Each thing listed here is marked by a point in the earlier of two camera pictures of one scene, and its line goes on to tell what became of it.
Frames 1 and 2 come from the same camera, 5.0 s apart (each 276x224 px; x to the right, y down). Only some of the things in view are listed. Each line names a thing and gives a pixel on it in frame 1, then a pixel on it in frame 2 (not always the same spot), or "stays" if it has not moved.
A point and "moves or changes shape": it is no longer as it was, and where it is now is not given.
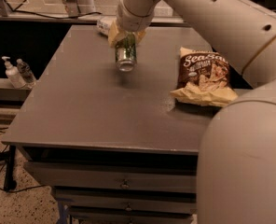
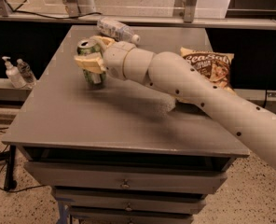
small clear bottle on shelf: x=26 y=73 stays
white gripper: x=132 y=21 → x=114 y=61
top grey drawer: x=64 y=174 stays
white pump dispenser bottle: x=14 y=75 stays
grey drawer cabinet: x=115 y=147 stays
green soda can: x=126 y=52 moves or changes shape
